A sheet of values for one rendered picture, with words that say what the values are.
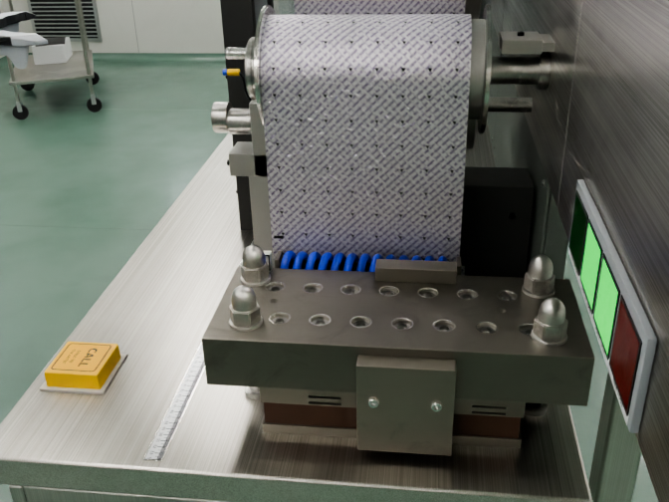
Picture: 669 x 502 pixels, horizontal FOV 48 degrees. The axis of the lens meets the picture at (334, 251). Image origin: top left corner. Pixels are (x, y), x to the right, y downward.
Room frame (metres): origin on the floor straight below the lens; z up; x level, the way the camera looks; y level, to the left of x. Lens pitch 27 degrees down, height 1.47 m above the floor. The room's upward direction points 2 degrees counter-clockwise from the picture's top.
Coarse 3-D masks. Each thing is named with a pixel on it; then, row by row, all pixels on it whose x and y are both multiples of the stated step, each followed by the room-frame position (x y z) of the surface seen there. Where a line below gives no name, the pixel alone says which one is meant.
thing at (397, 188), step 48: (288, 144) 0.85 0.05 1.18; (336, 144) 0.84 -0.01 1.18; (384, 144) 0.83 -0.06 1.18; (432, 144) 0.82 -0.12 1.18; (288, 192) 0.85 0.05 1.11; (336, 192) 0.84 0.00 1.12; (384, 192) 0.83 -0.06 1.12; (432, 192) 0.82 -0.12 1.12; (288, 240) 0.85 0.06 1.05; (336, 240) 0.84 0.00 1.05; (384, 240) 0.83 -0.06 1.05; (432, 240) 0.82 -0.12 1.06
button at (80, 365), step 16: (64, 352) 0.80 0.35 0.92; (80, 352) 0.80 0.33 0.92; (96, 352) 0.80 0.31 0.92; (112, 352) 0.80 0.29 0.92; (48, 368) 0.76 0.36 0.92; (64, 368) 0.76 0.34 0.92; (80, 368) 0.76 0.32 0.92; (96, 368) 0.76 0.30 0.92; (112, 368) 0.79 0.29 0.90; (48, 384) 0.76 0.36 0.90; (64, 384) 0.75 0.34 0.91; (80, 384) 0.75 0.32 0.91; (96, 384) 0.75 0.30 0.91
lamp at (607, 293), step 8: (608, 272) 0.46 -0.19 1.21; (600, 280) 0.48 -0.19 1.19; (608, 280) 0.45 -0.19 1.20; (600, 288) 0.47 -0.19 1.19; (608, 288) 0.45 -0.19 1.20; (600, 296) 0.47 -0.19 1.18; (608, 296) 0.45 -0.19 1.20; (616, 296) 0.43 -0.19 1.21; (600, 304) 0.47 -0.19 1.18; (608, 304) 0.45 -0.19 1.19; (600, 312) 0.46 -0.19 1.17; (608, 312) 0.44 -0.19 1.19; (600, 320) 0.46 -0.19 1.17; (608, 320) 0.44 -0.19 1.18; (600, 328) 0.46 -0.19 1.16; (608, 328) 0.44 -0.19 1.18; (608, 336) 0.43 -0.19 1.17; (608, 344) 0.43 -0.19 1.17
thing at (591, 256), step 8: (592, 232) 0.52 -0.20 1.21; (592, 240) 0.52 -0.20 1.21; (592, 248) 0.51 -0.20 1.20; (584, 256) 0.53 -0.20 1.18; (592, 256) 0.51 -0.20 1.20; (584, 264) 0.53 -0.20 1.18; (592, 264) 0.50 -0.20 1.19; (584, 272) 0.53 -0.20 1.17; (592, 272) 0.50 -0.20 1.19; (584, 280) 0.52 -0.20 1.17; (592, 280) 0.50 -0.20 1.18; (584, 288) 0.52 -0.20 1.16; (592, 288) 0.49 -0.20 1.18; (592, 296) 0.49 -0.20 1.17
